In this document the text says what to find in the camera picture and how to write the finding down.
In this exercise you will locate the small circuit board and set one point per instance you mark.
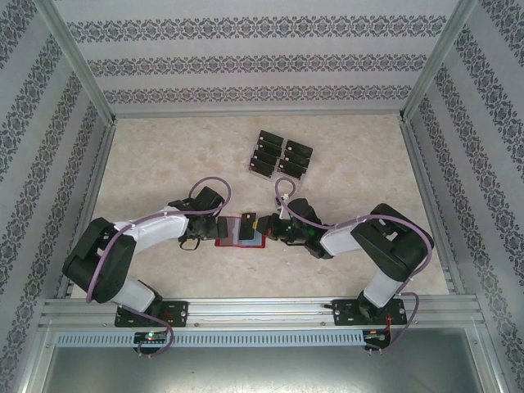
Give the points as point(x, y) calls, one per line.
point(376, 336)
point(151, 337)

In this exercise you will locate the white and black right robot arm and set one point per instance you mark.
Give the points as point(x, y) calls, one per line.
point(340, 241)

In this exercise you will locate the aluminium mounting rail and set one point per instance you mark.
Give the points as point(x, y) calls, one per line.
point(262, 313)

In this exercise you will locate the red card holder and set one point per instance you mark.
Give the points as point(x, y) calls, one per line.
point(233, 241)

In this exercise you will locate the group of black packets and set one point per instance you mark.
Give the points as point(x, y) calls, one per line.
point(296, 183)

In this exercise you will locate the aluminium frame post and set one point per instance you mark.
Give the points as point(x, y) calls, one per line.
point(440, 61)
point(78, 61)

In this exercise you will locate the aluminium frame rail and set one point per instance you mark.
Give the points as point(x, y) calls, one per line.
point(88, 196)
point(425, 196)
point(258, 115)

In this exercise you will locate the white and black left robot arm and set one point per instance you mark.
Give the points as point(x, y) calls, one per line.
point(159, 229)

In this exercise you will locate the grey sheet metal panel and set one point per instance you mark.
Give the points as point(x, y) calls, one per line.
point(262, 370)

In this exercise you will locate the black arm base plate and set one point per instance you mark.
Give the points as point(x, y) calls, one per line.
point(346, 312)
point(176, 313)

